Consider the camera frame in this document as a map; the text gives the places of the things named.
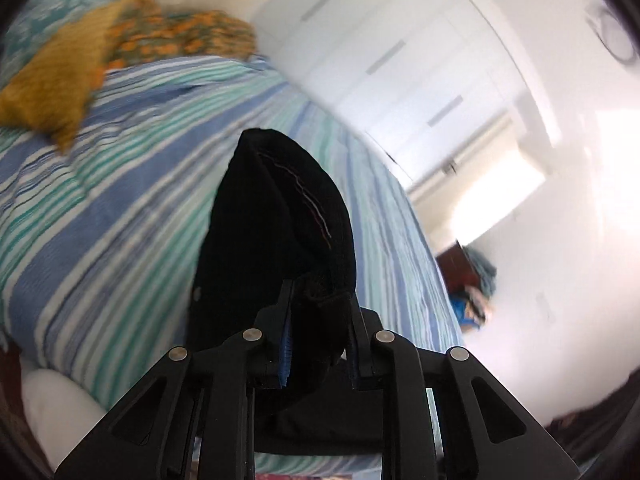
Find mixed clothes heap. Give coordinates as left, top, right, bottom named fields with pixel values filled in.
left=450, top=285, right=493, bottom=331

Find round ceiling light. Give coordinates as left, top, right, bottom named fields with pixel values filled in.
left=585, top=2, right=636, bottom=63

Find striped bed sheet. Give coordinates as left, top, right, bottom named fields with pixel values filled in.
left=0, top=55, right=466, bottom=476

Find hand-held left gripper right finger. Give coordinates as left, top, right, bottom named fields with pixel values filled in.
left=348, top=300, right=576, bottom=480

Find white wardrobe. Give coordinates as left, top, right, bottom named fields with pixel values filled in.
left=250, top=0, right=546, bottom=186

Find yellow pillow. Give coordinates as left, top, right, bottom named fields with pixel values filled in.
left=0, top=0, right=118, bottom=153

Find black pants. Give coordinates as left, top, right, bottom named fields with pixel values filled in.
left=189, top=129, right=386, bottom=456

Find teal patterned pillow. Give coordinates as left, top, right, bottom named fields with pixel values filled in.
left=7, top=0, right=108, bottom=56

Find grey-blue clothes pile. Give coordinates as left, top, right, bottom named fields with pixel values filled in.
left=462, top=245, right=498, bottom=296

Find white door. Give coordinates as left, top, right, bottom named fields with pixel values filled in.
left=407, top=115, right=523, bottom=196

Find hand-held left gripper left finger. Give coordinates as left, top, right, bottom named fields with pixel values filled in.
left=54, top=280, right=295, bottom=480

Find orange floral pillow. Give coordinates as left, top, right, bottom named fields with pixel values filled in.
left=102, top=0, right=258, bottom=68

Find dark wooden dresser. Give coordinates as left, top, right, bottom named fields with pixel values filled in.
left=435, top=240, right=481, bottom=311

